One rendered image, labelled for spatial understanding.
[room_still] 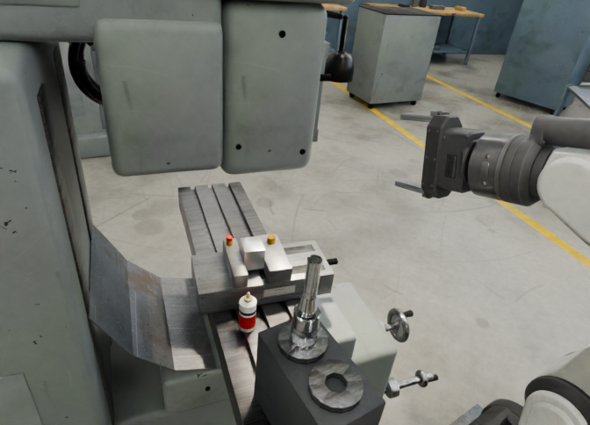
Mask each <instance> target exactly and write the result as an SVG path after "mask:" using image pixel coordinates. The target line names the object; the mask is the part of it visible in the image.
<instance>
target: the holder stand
mask: <svg viewBox="0 0 590 425"><path fill-rule="evenodd" d="M291 323H292V319H291V320H288V321H285V322H283V323H280V324H278V325H276V326H273V327H271V328H267V329H264V330H263V331H260V332H259V333H258V339H257V353H256V367H255V392H254V395H255V397H256V399H257V401H258V403H259V405H260V406H261V408H262V410H263V412H264V413H265V415H266V417H267V419H268V420H269V422H270V425H378V424H379V422H380V419H381V416H382V413H383V411H384V408H385V400H384V399H383V397H382V396H381V395H380V394H379V392H378V391H377V390H376V389H375V387H374V386H373V385H372V384H371V382H370V381H369V380H368V379H367V378H366V377H365V376H364V374H363V373H362V372H361V371H360V370H359V368H358V367H357V366H356V364H355V363H354V362H353V361H352V360H351V358H350V357H349V356H348V354H347V353H346V352H345V351H344V350H343V348H342V347H341V346H340V344H339V343H338V342H337V341H336V340H335V338H334V337H333V336H332V335H331V334H330V333H329V332H328V330H327V329H326V328H325V327H324V325H323V324H322V323H321V322H320V325H319V330H318V335H317V340H316V343H315V344H314V345H313V346H312V347H311V348H309V349H301V348H298V347H296V346H295V345H293V344H292V342H291V338H290V336H291Z"/></svg>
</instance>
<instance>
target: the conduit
mask: <svg viewBox="0 0 590 425"><path fill-rule="evenodd" d="M68 44H69V46H68V66H69V71H70V74H71V75H72V78H73V80H74V82H75V83H76V85H77V87H78V88H79V89H80V91H81V92H83V94H84V95H85V96H86V97H88V98H89V99H91V100H92V101H94V102H96V103H98V104H101V105H103V101H102V95H101V89H100V85H98V84H97V83H96V82H95V81H93V80H94V79H92V78H91V76H90V74H89V72H88V70H87V69H86V60H84V50H85V49H84V48H85V47H86V44H87V45H89V46H90V47H91V46H92V45H94V42H68Z"/></svg>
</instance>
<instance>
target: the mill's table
mask: <svg viewBox="0 0 590 425"><path fill-rule="evenodd" d="M178 203H179V209H180V212H181V215H182V219H183V225H184V228H185V232H186V235H187V239H188V243H189V245H190V249H191V255H192V256H195V255H203V254H210V253H217V252H223V240H225V239H226V238H227V236H228V235H232V236H233V238H235V239H236V240H237V243H238V246H239V248H240V238H245V237H253V236H256V235H264V234H267V233H266V231H265V229H264V227H263V224H262V222H261V221H260V220H259V218H258V216H257V214H256V212H255V209H254V207H253V206H252V204H251V202H250V200H249V198H248V196H247V194H246V192H245V191H244V189H243V187H242V185H241V182H233V183H228V186H225V184H212V188H208V185H198V186H195V189H194V190H192V189H191V187H190V186H188V187H179V188H178ZM299 302H300V299H290V300H285V301H279V302H274V303H269V304H263V305H258V306H256V319H255V329H254V330H253V331H251V332H242V331H241V330H240V329H239V308H238V309H233V310H227V311H222V312H217V313H208V314H207V315H208V319H209V322H210V326H211V329H212V335H213V339H214V342H215V345H216V349H217V352H218V356H219V361H220V365H221V369H222V372H223V376H224V379H225V382H226V386H227V392H228V395H229V399H230V402H231V406H232V409H233V412H234V418H235V422H236V425H270V422H269V420H268V419H267V417H266V415H265V413H264V412H263V410H262V408H261V406H260V405H259V403H258V401H257V399H256V397H255V395H254V392H255V367H256V353H257V339H258V333H259V332H260V331H263V330H264V329H267V328H271V327H273V326H276V325H278V324H280V323H283V322H285V321H288V320H291V319H292V316H293V309H294V307H295V306H296V305H297V304H298V303H299Z"/></svg>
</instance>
